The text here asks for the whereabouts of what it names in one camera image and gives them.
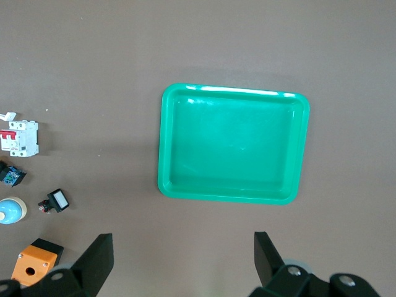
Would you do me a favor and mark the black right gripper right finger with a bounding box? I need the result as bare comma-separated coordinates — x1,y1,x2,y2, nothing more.
247,231,382,297

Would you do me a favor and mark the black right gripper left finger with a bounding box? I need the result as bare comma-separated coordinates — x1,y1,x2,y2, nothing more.
0,233,114,297

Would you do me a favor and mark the white circuit breaker red switch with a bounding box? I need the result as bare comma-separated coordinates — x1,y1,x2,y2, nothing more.
0,119,40,158

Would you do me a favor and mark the black square push button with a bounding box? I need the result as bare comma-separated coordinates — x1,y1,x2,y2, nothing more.
37,188,71,214

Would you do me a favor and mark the black blue small component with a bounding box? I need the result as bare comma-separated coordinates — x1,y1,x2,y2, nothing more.
0,160,27,188

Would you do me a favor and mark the green plastic tray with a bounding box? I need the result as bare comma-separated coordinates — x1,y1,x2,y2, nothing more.
157,82,311,207

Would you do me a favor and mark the orange button enclosure box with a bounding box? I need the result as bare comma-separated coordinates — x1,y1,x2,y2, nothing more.
11,238,64,287

